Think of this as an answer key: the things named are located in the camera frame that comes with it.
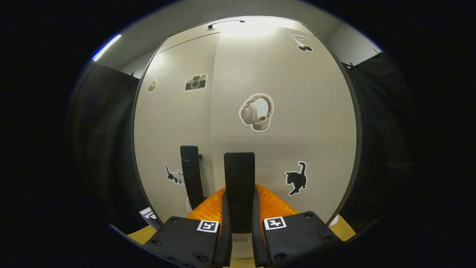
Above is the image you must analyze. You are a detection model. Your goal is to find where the beige cabinet door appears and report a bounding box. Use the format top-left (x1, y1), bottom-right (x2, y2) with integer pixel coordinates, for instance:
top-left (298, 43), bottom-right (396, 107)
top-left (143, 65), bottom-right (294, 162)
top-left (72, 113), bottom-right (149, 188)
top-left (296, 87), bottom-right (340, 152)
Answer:
top-left (210, 26), bottom-right (358, 259)
top-left (133, 33), bottom-right (221, 224)

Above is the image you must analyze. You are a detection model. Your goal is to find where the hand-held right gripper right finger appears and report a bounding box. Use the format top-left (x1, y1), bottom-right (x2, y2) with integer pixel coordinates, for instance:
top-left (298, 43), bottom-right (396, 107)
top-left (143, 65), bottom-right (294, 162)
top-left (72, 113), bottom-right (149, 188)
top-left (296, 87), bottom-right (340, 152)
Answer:
top-left (253, 184), bottom-right (344, 268)

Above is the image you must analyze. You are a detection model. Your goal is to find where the narrow ceiling light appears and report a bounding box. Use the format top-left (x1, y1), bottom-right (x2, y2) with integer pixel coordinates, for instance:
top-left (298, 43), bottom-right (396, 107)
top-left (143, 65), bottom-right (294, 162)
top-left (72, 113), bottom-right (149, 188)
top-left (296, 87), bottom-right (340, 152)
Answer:
top-left (92, 34), bottom-right (122, 62)

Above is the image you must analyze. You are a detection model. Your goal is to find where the black drawer handle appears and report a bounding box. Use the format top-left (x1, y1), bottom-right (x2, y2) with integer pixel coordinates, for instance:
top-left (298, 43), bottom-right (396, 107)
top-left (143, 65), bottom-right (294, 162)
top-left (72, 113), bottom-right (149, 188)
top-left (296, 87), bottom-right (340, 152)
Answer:
top-left (208, 19), bottom-right (245, 29)

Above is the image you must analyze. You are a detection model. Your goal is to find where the beige cabinet drawer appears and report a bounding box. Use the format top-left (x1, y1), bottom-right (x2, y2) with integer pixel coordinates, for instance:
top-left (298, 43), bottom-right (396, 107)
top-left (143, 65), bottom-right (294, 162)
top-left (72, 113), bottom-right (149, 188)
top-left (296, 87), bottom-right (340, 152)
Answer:
top-left (158, 17), bottom-right (313, 54)

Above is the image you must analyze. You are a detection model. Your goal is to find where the black backdrop cloth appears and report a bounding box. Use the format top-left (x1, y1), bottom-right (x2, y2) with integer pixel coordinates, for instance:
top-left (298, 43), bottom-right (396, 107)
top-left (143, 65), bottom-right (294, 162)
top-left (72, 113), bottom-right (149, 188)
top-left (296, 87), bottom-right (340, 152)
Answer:
top-left (65, 52), bottom-right (415, 233)

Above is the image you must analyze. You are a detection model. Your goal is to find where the beige double-door shoe cabinet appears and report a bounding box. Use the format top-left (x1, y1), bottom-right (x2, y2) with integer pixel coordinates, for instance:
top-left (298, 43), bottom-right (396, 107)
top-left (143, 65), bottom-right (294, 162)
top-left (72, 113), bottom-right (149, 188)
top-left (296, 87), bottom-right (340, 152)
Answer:
top-left (128, 16), bottom-right (363, 227)

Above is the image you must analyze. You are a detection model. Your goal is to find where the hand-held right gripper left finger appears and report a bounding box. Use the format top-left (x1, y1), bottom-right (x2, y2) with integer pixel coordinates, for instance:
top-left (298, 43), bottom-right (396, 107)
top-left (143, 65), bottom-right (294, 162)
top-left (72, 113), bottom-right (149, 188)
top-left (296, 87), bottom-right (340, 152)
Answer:
top-left (143, 188), bottom-right (233, 268)

